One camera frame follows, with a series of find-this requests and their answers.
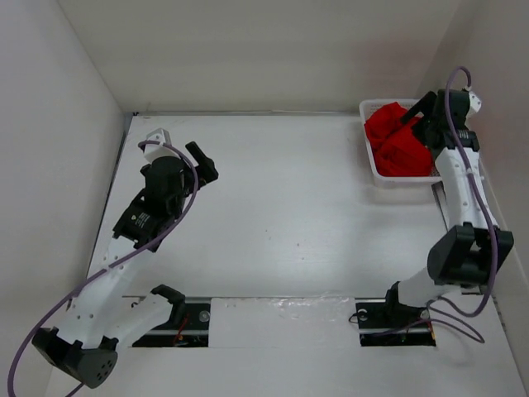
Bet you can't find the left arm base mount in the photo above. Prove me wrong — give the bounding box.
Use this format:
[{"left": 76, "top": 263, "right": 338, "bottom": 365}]
[{"left": 132, "top": 298, "right": 212, "bottom": 348}]

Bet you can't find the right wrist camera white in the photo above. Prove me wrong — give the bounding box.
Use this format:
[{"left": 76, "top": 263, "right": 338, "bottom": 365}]
[{"left": 464, "top": 85, "right": 482, "bottom": 118}]

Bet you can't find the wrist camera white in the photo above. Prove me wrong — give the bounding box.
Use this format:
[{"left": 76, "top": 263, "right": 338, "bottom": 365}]
[
  {"left": 142, "top": 128, "right": 174, "bottom": 164},
  {"left": 464, "top": 85, "right": 482, "bottom": 118}
]

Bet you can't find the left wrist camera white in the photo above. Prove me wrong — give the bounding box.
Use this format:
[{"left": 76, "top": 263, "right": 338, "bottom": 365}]
[{"left": 142, "top": 128, "right": 174, "bottom": 164}]

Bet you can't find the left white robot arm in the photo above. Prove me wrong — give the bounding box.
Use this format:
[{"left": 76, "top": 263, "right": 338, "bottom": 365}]
[{"left": 31, "top": 140, "right": 218, "bottom": 389}]

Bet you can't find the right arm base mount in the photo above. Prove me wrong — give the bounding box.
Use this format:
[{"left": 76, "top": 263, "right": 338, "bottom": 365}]
[{"left": 349, "top": 299, "right": 436, "bottom": 347}]

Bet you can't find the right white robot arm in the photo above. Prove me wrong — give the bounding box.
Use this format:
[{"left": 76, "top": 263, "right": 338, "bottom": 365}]
[{"left": 382, "top": 88, "right": 514, "bottom": 326}]

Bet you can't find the white plastic basket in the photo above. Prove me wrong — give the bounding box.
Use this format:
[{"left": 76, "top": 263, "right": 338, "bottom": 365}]
[{"left": 359, "top": 98, "right": 441, "bottom": 188}]

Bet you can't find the red shirts pile in basket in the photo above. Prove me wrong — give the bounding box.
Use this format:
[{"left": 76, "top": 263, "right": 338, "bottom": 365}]
[{"left": 365, "top": 102, "right": 433, "bottom": 177}]

